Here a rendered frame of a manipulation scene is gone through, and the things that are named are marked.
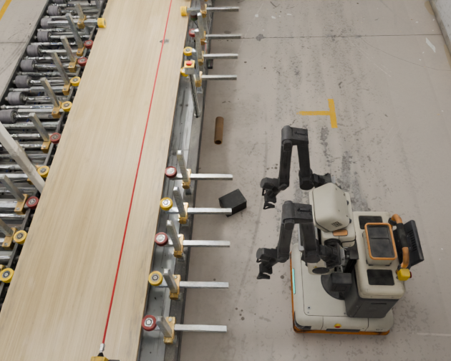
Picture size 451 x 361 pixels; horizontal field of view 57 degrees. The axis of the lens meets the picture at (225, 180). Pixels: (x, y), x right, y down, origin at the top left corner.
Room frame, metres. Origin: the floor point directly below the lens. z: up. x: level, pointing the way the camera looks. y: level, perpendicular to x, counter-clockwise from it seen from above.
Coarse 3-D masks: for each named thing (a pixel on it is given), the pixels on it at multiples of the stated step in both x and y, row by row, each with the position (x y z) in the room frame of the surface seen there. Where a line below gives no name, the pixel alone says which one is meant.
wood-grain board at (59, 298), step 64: (128, 0) 3.73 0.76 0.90; (128, 64) 2.79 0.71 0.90; (64, 128) 2.15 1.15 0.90; (128, 128) 2.08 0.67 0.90; (64, 192) 1.57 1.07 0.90; (128, 192) 1.52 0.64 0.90; (64, 256) 1.10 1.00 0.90; (128, 256) 1.06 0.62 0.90; (0, 320) 0.76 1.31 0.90; (64, 320) 0.72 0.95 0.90; (128, 320) 0.69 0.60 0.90
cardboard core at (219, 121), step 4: (216, 120) 2.85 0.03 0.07; (220, 120) 2.83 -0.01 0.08; (216, 124) 2.80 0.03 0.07; (220, 124) 2.79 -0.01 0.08; (216, 128) 2.74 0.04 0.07; (220, 128) 2.73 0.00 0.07; (216, 132) 2.69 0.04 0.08; (220, 132) 2.69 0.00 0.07; (216, 136) 2.63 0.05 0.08; (220, 136) 2.63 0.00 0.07; (216, 140) 2.63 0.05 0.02; (220, 140) 2.59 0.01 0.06; (216, 144) 2.59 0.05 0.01
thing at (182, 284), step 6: (162, 282) 0.92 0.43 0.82; (180, 282) 0.91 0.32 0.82; (186, 282) 0.90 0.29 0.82; (192, 282) 0.90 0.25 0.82; (198, 282) 0.90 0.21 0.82; (204, 282) 0.89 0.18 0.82; (210, 282) 0.89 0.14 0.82; (216, 282) 0.89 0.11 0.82; (222, 282) 0.88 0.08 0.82; (204, 288) 0.87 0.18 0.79; (210, 288) 0.86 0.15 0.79; (216, 288) 0.86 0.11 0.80; (222, 288) 0.86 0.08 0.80
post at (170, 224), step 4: (168, 224) 1.10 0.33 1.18; (172, 224) 1.10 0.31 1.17; (168, 228) 1.10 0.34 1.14; (172, 228) 1.09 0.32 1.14; (168, 232) 1.10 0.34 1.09; (172, 232) 1.09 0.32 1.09; (176, 232) 1.12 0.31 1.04; (172, 236) 1.10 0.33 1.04; (176, 236) 1.10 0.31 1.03; (172, 240) 1.10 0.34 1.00; (176, 240) 1.09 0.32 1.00; (176, 244) 1.09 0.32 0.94; (180, 244) 1.12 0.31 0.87; (176, 248) 1.10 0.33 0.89; (180, 248) 1.11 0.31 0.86
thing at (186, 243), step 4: (168, 240) 1.17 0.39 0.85; (168, 244) 1.15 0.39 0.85; (172, 244) 1.14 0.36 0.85; (184, 244) 1.13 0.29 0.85; (188, 244) 1.13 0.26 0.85; (192, 244) 1.13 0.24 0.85; (196, 244) 1.13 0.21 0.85; (200, 244) 1.12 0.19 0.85; (204, 244) 1.12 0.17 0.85; (208, 244) 1.12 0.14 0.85; (212, 244) 1.12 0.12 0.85; (216, 244) 1.11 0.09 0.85; (220, 244) 1.11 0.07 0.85; (224, 244) 1.11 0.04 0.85; (228, 244) 1.11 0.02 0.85
